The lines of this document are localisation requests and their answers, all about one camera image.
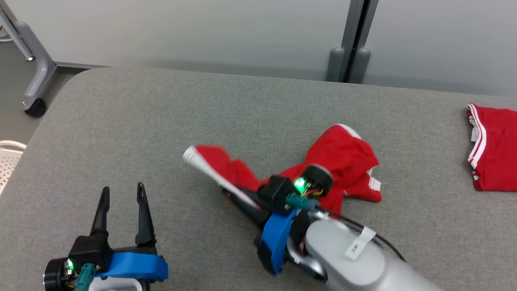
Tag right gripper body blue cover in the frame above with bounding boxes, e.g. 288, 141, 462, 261
254, 209, 309, 276

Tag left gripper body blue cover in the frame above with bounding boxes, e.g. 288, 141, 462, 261
97, 244, 169, 291

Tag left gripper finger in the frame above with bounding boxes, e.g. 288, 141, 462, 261
135, 182, 156, 245
90, 186, 111, 237

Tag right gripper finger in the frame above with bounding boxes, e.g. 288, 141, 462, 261
221, 189, 269, 227

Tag red white-striped shorts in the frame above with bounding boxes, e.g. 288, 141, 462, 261
183, 124, 382, 215

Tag red basketball jersey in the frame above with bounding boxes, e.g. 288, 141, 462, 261
467, 104, 517, 192

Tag white perforated laundry basket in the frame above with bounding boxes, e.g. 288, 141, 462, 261
0, 140, 27, 195

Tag black caster wheel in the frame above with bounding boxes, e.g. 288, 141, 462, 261
24, 98, 47, 118

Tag teal right camera connector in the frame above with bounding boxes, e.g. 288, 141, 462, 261
285, 193, 320, 211

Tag teal camera connector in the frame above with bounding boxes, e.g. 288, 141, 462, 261
75, 264, 97, 291
285, 193, 320, 211

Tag teal left camera connector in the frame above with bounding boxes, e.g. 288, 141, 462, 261
75, 264, 97, 291

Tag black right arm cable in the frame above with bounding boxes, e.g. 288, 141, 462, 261
317, 206, 406, 262

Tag grey partition leg frame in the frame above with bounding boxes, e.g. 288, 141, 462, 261
0, 4, 111, 118

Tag grey rounded post foot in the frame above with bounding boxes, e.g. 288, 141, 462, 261
326, 47, 346, 82
349, 47, 371, 84

